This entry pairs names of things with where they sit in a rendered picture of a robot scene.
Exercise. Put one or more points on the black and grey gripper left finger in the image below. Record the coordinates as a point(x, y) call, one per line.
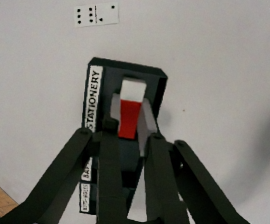
point(49, 198)

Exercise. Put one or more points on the dark grey three-compartment bin rack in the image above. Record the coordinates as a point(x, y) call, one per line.
point(103, 78)

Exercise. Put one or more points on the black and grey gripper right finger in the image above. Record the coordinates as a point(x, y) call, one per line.
point(205, 200)

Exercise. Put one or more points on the red and white eraser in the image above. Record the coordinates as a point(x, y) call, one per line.
point(131, 97)

